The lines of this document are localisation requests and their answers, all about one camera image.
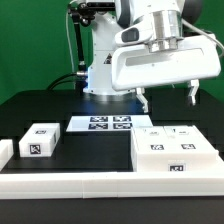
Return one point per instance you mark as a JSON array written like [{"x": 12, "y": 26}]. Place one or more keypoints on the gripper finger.
[
  {"x": 192, "y": 91},
  {"x": 140, "y": 96}
]

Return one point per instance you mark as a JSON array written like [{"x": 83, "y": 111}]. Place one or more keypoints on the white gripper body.
[{"x": 135, "y": 66}]

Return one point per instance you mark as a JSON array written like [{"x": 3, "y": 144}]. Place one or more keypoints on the white door panel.
[
  {"x": 151, "y": 140},
  {"x": 188, "y": 139}
]

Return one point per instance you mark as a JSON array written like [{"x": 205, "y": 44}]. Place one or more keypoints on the white cabinet body box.
[{"x": 173, "y": 161}]

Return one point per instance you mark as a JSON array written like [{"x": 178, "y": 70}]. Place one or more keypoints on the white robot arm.
[{"x": 140, "y": 43}]

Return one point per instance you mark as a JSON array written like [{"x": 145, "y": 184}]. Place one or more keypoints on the white cabinet top block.
[{"x": 40, "y": 140}]

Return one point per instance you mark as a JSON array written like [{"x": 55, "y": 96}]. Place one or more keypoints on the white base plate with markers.
[{"x": 107, "y": 123}]

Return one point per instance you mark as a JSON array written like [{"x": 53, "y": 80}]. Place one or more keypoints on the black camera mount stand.
[{"x": 82, "y": 13}]

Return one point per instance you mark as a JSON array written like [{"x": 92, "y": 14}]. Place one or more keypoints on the white U-shaped obstacle wall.
[{"x": 208, "y": 182}]

